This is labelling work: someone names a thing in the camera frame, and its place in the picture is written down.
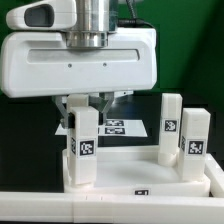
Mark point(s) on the fiducial marker sheet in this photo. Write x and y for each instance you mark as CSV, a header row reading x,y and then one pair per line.
x,y
122,127

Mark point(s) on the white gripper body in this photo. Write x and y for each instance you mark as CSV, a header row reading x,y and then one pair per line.
x,y
37,64

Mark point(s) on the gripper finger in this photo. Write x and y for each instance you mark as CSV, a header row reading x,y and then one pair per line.
x,y
67,118
105,101

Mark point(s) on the white fence bar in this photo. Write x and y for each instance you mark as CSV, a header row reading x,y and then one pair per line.
x,y
64,207
216,175

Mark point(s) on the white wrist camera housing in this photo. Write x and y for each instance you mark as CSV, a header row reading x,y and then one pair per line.
x,y
43,15

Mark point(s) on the white front fence bar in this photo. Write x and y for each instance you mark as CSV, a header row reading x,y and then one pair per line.
x,y
64,207

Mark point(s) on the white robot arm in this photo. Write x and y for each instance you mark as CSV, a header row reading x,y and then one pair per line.
x,y
96,21

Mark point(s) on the white desk top tray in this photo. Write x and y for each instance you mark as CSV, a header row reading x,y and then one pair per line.
x,y
134,171

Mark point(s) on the white right fence bar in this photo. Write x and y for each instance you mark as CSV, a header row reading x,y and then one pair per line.
x,y
216,175

